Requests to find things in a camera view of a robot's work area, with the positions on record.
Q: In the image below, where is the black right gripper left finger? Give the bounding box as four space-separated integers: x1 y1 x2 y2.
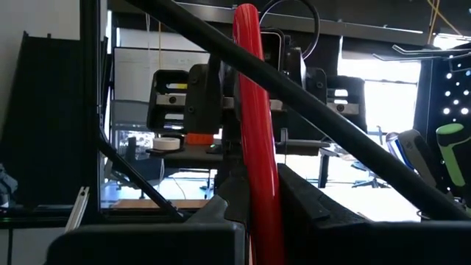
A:
43 176 251 265

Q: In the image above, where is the green black handle screwdriver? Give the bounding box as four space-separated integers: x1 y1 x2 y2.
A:
436 123 471 208

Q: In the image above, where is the orange block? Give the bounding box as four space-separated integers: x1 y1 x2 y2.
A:
185 132 215 146

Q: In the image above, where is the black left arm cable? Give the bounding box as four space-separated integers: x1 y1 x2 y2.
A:
259 0 321 60

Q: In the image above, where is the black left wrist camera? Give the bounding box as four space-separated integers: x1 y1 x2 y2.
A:
259 28 307 80

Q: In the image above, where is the long double prong hook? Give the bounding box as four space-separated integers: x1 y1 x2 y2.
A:
372 43 471 74

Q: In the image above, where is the large black panel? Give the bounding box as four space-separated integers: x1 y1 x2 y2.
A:
0 31 100 222

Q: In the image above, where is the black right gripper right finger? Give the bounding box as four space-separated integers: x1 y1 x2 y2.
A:
278 164 471 265

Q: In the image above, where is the silver aluminium extrusion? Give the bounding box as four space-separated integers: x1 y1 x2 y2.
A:
65 185 91 233

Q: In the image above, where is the dark grey desk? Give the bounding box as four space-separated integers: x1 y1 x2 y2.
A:
146 141 332 170

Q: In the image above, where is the white tape roll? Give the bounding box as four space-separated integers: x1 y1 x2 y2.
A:
152 136 182 152

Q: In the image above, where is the white board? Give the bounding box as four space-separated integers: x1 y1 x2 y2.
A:
113 46 211 105

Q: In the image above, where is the red handled tool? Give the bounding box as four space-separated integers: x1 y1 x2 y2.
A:
232 2 288 265

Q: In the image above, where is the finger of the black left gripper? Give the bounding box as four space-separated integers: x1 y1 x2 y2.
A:
183 63 224 134
305 68 328 100

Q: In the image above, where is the black metal pegboard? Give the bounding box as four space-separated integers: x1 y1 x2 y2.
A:
414 47 471 207

